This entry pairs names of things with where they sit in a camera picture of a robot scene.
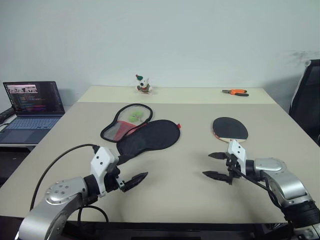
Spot black red paddle case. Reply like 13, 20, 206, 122
100, 103, 181, 163

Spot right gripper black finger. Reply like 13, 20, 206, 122
202, 170, 232, 185
208, 152, 229, 161

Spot orange handled pliers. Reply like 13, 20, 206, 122
221, 88, 250, 97

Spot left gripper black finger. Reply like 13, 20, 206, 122
122, 171, 149, 193
117, 155, 133, 166

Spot open blue laptop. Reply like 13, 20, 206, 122
0, 80, 66, 145

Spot dark side desk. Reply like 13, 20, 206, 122
0, 142, 38, 154

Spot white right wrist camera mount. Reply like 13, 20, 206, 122
226, 139, 248, 174

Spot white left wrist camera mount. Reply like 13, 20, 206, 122
90, 146, 119, 198

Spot green round object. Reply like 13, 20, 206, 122
128, 111, 144, 123

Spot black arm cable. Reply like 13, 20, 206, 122
29, 143, 101, 211
233, 167, 291, 223
77, 204, 110, 223

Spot white plush toy dog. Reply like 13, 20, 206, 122
134, 73, 154, 95

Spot black rubber table tennis paddle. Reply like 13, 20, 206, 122
212, 116, 249, 144

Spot black device beside laptop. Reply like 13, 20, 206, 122
0, 107, 14, 124

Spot black office chair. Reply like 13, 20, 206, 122
288, 59, 320, 147

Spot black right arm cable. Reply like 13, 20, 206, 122
233, 167, 291, 223

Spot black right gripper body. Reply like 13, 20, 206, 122
224, 152, 242, 186

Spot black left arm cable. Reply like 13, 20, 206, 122
29, 143, 101, 211
77, 204, 110, 223

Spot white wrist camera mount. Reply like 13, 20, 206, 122
90, 146, 119, 198
226, 139, 248, 174

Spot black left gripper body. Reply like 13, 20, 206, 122
104, 159, 126, 194

